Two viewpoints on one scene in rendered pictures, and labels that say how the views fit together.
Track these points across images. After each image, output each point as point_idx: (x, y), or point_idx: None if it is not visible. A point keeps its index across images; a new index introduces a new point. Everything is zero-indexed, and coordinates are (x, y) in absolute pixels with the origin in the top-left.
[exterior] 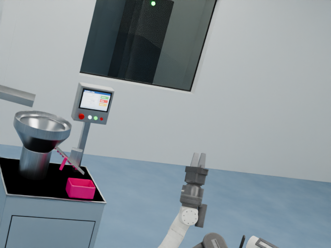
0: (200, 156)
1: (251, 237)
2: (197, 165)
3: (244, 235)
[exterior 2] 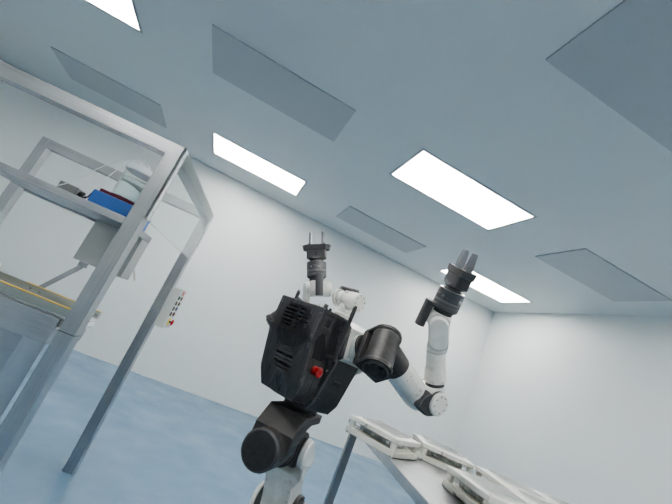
0: (467, 255)
1: (364, 296)
2: (463, 265)
3: (356, 306)
